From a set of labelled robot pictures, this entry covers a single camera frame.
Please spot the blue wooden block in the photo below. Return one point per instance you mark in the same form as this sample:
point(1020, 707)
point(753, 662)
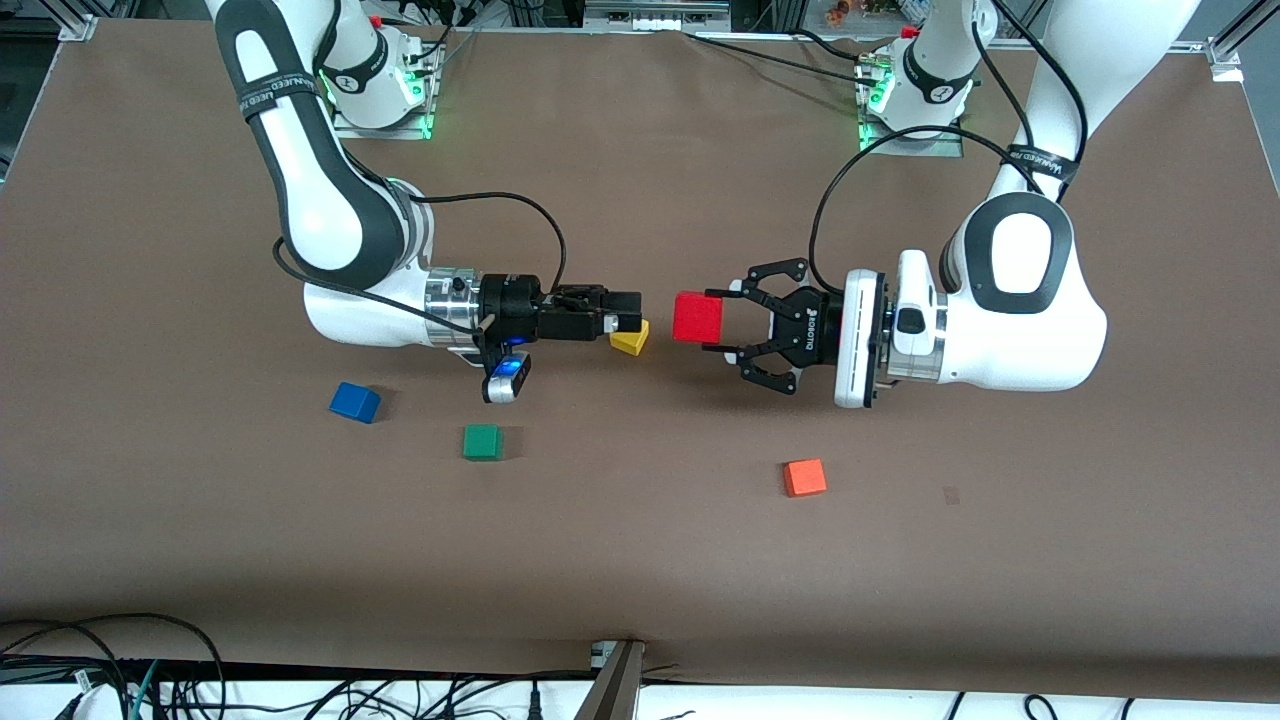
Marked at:
point(354, 402)

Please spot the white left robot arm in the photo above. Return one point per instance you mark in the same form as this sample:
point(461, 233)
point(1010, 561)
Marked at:
point(1020, 335)

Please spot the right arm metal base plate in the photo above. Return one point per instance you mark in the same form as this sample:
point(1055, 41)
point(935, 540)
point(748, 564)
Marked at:
point(425, 100)

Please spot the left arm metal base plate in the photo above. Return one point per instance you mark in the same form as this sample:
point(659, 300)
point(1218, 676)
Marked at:
point(868, 110)

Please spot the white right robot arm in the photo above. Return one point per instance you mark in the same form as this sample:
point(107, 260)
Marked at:
point(310, 200)

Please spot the yellow wooden block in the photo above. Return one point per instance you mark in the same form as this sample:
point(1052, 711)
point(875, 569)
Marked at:
point(630, 342)

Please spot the aluminium frame corner bracket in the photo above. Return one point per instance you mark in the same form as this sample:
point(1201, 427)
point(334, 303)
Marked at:
point(78, 27)
point(1225, 55)

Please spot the orange wooden block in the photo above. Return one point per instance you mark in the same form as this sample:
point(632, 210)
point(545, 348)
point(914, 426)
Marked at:
point(805, 478)

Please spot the red wooden block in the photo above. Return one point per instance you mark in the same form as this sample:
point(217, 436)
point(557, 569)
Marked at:
point(697, 318)

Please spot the green wooden block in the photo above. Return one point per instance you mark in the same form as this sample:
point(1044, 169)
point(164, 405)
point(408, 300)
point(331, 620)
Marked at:
point(482, 443)

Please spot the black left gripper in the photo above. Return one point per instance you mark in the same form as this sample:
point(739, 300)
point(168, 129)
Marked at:
point(808, 329)

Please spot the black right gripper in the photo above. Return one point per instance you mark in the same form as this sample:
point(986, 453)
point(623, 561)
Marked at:
point(512, 301)

